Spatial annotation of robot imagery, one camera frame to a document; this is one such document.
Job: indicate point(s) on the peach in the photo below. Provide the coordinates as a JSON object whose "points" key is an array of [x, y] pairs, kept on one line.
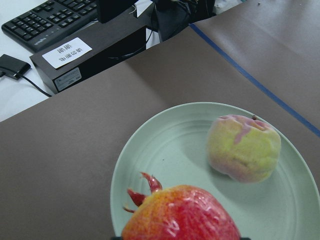
{"points": [[245, 149]]}

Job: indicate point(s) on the red pomegranate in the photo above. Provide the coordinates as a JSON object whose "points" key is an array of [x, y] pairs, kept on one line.
{"points": [[181, 212]]}

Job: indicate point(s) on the green plate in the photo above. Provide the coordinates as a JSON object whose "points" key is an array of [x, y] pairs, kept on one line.
{"points": [[171, 146]]}

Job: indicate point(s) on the black computer box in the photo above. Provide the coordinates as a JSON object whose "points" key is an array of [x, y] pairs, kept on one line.
{"points": [[92, 50]]}

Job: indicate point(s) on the black keyboard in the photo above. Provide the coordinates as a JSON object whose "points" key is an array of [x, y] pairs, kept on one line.
{"points": [[50, 22]]}

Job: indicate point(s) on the small black adapter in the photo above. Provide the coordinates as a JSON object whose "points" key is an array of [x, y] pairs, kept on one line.
{"points": [[12, 67]]}

